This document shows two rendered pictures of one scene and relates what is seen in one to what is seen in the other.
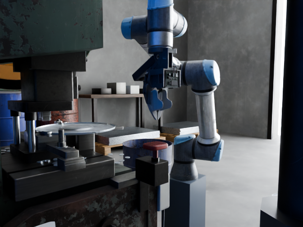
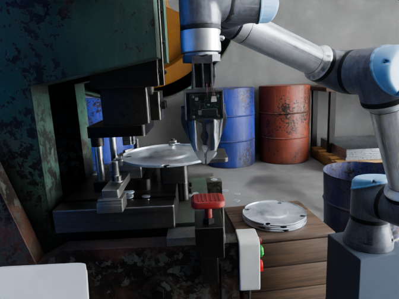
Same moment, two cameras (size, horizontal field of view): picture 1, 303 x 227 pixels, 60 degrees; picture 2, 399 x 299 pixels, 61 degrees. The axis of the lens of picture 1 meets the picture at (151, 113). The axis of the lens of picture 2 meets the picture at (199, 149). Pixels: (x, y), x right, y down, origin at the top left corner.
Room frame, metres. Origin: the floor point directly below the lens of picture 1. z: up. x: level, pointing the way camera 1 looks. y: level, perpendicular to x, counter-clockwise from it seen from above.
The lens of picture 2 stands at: (0.30, -0.45, 1.01)
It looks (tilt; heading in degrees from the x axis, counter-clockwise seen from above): 12 degrees down; 41
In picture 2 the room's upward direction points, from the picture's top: 3 degrees counter-clockwise
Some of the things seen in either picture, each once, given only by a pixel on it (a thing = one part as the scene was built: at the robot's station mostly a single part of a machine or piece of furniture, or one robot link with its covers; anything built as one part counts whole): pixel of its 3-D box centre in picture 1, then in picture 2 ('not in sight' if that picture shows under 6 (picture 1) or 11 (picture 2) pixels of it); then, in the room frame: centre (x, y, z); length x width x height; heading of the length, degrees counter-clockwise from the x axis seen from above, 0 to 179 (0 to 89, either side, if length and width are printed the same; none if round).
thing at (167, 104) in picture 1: (164, 104); (212, 142); (0.80, -0.04, 0.88); 0.06 x 0.03 x 0.09; 42
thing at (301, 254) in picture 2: not in sight; (274, 252); (1.62, 0.27, 0.18); 0.40 x 0.38 x 0.35; 138
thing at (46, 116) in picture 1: (44, 115); (129, 137); (0.91, 0.37, 0.84); 0.05 x 0.03 x 0.04; 42
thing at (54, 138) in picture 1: (44, 138); (130, 164); (0.91, 0.38, 0.76); 0.15 x 0.09 x 0.05; 42
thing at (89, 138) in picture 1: (88, 143); (186, 174); (1.02, 0.25, 0.72); 0.25 x 0.14 x 0.14; 132
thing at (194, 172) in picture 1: (184, 167); (368, 228); (1.42, -0.18, 0.50); 0.15 x 0.15 x 0.10
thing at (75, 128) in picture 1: (76, 127); (168, 153); (0.99, 0.28, 0.78); 0.29 x 0.29 x 0.01
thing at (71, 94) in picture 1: (52, 58); (133, 70); (0.93, 0.35, 1.04); 0.17 x 0.15 x 0.30; 132
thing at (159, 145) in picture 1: (155, 155); (208, 213); (0.81, -0.01, 0.72); 0.07 x 0.06 x 0.08; 132
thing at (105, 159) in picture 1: (43, 161); (130, 190); (0.90, 0.38, 0.68); 0.45 x 0.30 x 0.06; 42
